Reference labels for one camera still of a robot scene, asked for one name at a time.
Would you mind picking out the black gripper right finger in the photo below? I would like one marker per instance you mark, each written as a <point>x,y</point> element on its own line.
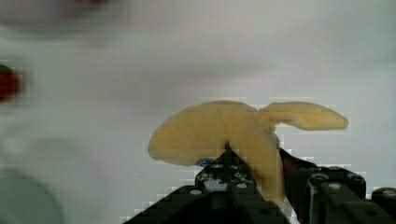
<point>333,195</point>

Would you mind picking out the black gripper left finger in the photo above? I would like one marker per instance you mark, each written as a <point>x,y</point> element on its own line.
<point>224,192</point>

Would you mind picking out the peeled yellow banana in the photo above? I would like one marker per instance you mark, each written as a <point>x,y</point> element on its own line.
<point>203,131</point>

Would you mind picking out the green mug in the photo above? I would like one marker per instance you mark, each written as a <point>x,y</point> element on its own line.
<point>24,200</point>

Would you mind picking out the red strawberry near plate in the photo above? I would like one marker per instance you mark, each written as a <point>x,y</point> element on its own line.
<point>10,84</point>

